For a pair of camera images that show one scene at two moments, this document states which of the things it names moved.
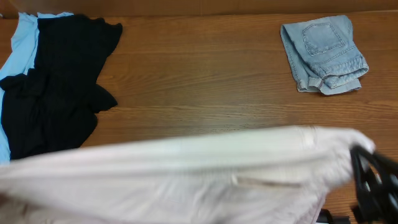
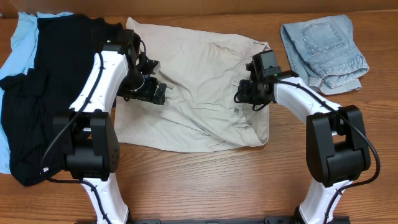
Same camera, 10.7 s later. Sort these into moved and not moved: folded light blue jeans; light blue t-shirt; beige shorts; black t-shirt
Moved: beige shorts
Not moved: light blue t-shirt; folded light blue jeans; black t-shirt
